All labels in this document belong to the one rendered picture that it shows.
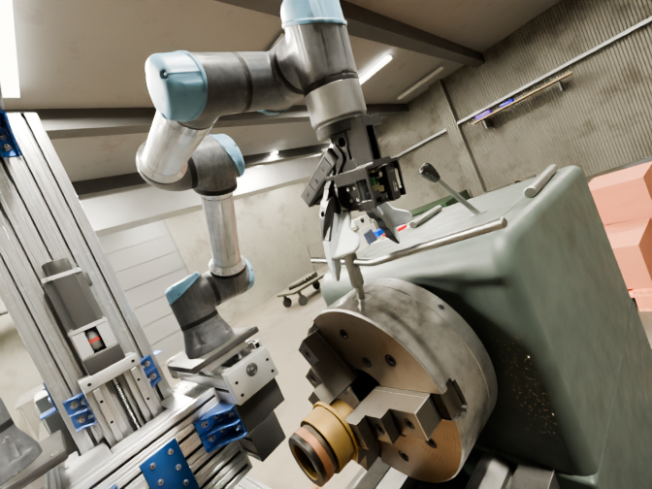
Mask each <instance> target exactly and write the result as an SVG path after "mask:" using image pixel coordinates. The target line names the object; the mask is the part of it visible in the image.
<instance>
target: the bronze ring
mask: <svg viewBox="0 0 652 489"><path fill-rule="evenodd" d="M353 411H354V409H353V408H352V407H351V406H350V405H349V404H348V403H346V402H345V401H343V400H339V399H336V400H335V401H333V402H332V403H331V404H330V405H328V404H326V403H324V402H317V403H316V404H315V405H314V406H313V408H312V412H311V413H310V414H309V415H307V416H306V417H305V418H304V419H303V420H302V421H301V425H300V427H299V428H298V429H297V430H296V431H295V432H294V433H293V434H292V436H291V437H290V438H289V439H288V445H289V448H290V451H291V453H292V455H293V457H294V459H295V461H296V462H297V464H298V466H299V467H300V469H301V470H302V471H303V473H304V474H305V475H306V476H307V477H308V479H309V480H310V481H311V482H312V483H314V484H315V485H317V486H319V487H323V486H324V485H325V484H326V483H327V482H328V481H329V480H330V479H331V478H332V477H333V475H334V473H340V472H341V471H342V470H343V468H344V467H345V466H346V465H347V464H348V462H349V461H350V460H356V459H357V457H358V456H359V454H360V447H359V443H358V440H357V439H356V437H355V435H354V433H353V431H352V429H351V428H350V426H349V425H348V423H347V422H346V421H345V419H346V418H347V416H348V415H349V414H350V413H351V412H353Z"/></svg>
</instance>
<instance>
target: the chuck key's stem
mask: <svg viewBox="0 0 652 489"><path fill-rule="evenodd" d="M355 258H357V254H356V251H355V252H353V253H351V254H348V255H346V256H345V257H344V258H343V260H344V264H345V266H346V270H347V273H348V277H349V280H350V283H351V286H352V287H354V288H355V292H356V295H357V300H359V301H363V300H364V299H366V298H367V297H366V295H365V292H364V288H363V285H364V283H365V282H364V279H363V276H362V272H361V269H360V266H354V265H353V260H354V259H355Z"/></svg>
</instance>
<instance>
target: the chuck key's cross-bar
mask: <svg viewBox="0 0 652 489"><path fill-rule="evenodd" d="M506 227H507V220H506V219H505V218H504V217H502V216H501V217H498V218H495V219H492V220H489V221H486V222H483V223H480V224H477V225H474V226H472V227H469V228H465V229H462V230H459V231H456V232H453V233H450V234H447V235H444V236H441V237H438V238H435V239H432V240H430V241H426V242H423V243H420V244H415V245H412V246H409V247H406V248H403V249H400V250H397V251H394V252H391V253H387V254H384V255H381V256H378V257H376V258H370V259H369V258H355V259H354V260H353V265H354V266H367V267H373V266H378V265H381V264H384V263H388V262H391V261H395V260H398V259H402V258H405V257H408V256H411V255H414V254H418V253H421V252H424V251H428V250H431V249H435V248H438V247H441V246H445V245H451V244H454V243H457V242H461V241H463V240H467V239H470V238H473V237H477V236H480V235H484V234H487V233H491V232H494V231H497V230H501V229H504V228H506ZM310 261H311V263H312V264H328V262H327V258H326V257H312V258H311V260H310Z"/></svg>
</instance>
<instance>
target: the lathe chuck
mask: <svg viewBox="0 0 652 489"><path fill-rule="evenodd" d="M363 288H364V292H365V294H370V295H372V298H371V299H369V300H368V301H365V302H361V303H355V302H352V300H353V299H354V298H355V297H356V296H357V295H356V292H355V289H354V290H352V291H350V292H349V293H347V294H346V295H344V296H343V297H341V298H340V299H339V300H337V302H335V303H334V304H332V305H331V306H329V307H328V308H326V309H325V310H323V311H321V312H320V313H318V314H317V315H316V316H315V317H314V318H313V320H312V321H313V322H314V323H315V324H316V325H317V327H318V328H319V329H320V330H321V331H322V332H323V333H324V335H325V336H326V337H327V338H328V339H329V340H330V341H331V343H332V344H333V345H334V346H335V347H336V348H337V350H338V351H339V352H340V353H341V354H342V355H343V357H344V358H345V359H346V360H347V361H348V362H349V363H350V365H351V366H352V367H353V368H354V369H358V370H362V372H361V373H360V374H359V376H358V377H357V378H356V379H355V381H354V382H353V383H352V384H351V385H350V386H349V387H348V388H347V389H346V390H345V391H344V392H343V393H342V394H341V395H339V397H338V398H337V399H339V400H343V401H345V402H346V403H348V404H349V405H350V406H351V407H352V408H353V409H355V408H356V407H357V406H358V404H359V403H360V402H362V401H363V400H364V395H365V394H366V393H367V392H369V393H371V392H372V391H373V390H374V389H375V387H376V386H379V385H381V386H384V387H391V388H399V389H406V390H413V391H420V392H428V393H435V394H443V393H445V391H446V390H447V389H448V388H447V387H446V385H445V384H446V382H447V381H451V383H452V385H453V387H454V389H455V391H456V393H457V395H458V397H459V399H460V401H461V403H462V406H461V409H462V411H463V412H462V413H461V415H458V414H456V416H455V417H454V419H453V420H451V419H449V418H448V419H447V418H442V421H441V422H440V424H439V426H438V427H437V429H436V430H435V432H434V433H433V434H432V435H431V437H430V438H429V440H422V439H418V438H415V437H411V436H408V435H404V434H400V436H399V437H398V439H397V440H396V441H395V443H393V444H391V443H388V442H385V441H382V440H381V441H380V444H381V460H382V461H383V462H384V463H386V464H387V465H389V466H390V467H392V468H393V469H395V470H397V471H398V472H400V473H403V474H405V475H407V476H410V477H412V478H415V479H418V480H421V481H426V482H436V483H438V482H445V481H448V480H450V479H452V478H454V477H455V476H456V475H457V474H458V473H459V471H460V470H461V469H462V467H463V465H464V463H465V462H466V460H467V458H468V456H469V454H470V452H471V450H472V449H473V446H474V444H475V442H476V440H477V439H478V437H479V435H480V433H481V431H482V429H483V428H484V426H485V424H486V421H487V419H488V414H489V396H488V390H487V386H486V383H485V380H484V377H483V375H482V372H481V370H480V368H479V367H478V365H477V363H476V361H475V359H474V357H473V355H472V354H471V352H470V351H469V349H468V348H467V346H466V345H465V344H464V342H463V341H462V340H461V338H460V337H459V336H458V335H457V334H456V333H455V331H454V330H453V329H452V328H451V327H450V326H449V325H448V324H447V323H446V322H445V321H444V320H443V319H442V318H440V317H439V316H438V315H437V314H436V313H435V312H433V311H432V310H430V309H429V308H428V307H426V306H425V305H423V304H422V303H420V302H419V301H417V300H415V299H413V298H412V297H410V296H409V295H407V294H405V293H402V292H400V291H397V290H394V289H391V288H387V287H383V286H373V285H371V286H363Z"/></svg>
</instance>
